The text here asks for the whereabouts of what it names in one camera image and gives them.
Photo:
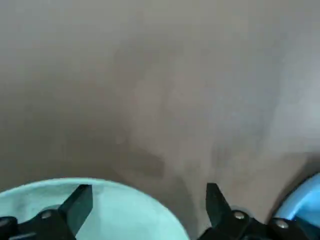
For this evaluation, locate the green plate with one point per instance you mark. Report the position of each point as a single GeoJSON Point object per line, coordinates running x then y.
{"type": "Point", "coordinates": [125, 212]}

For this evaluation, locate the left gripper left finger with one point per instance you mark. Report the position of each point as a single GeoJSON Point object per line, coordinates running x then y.
{"type": "Point", "coordinates": [50, 225]}

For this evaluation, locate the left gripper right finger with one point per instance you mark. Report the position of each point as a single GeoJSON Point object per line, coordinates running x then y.
{"type": "Point", "coordinates": [232, 227]}

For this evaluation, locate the blue plate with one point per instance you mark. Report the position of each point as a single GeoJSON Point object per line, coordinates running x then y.
{"type": "Point", "coordinates": [305, 200]}

